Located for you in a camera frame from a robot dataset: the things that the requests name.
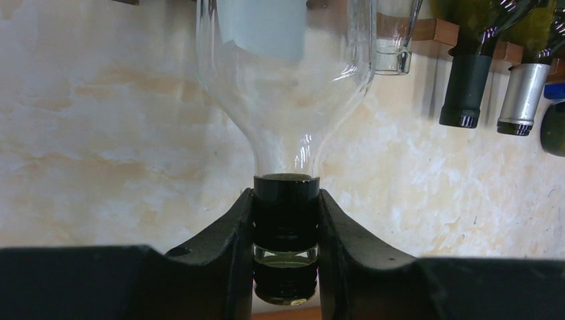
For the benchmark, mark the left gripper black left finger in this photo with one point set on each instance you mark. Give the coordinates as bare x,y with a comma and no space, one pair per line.
207,277

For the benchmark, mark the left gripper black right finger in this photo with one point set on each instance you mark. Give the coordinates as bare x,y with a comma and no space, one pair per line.
363,277

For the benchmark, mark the clear liquor bottle black cap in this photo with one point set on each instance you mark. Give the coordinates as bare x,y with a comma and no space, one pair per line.
287,73

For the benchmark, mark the dark bottle brown label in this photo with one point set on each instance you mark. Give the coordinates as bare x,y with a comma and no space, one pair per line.
552,130

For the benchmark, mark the clear square glass bottle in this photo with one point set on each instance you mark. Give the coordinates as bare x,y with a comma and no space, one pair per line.
395,48

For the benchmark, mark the green wine bottle white label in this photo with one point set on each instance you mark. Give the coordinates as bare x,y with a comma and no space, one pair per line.
480,25

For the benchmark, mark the green wine bottle dark label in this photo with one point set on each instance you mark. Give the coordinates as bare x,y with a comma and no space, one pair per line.
541,35

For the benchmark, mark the wooden wine rack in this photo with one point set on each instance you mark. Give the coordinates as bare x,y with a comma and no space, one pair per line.
432,33

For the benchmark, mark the blue square glass bottle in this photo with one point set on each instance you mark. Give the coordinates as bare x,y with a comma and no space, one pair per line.
554,91

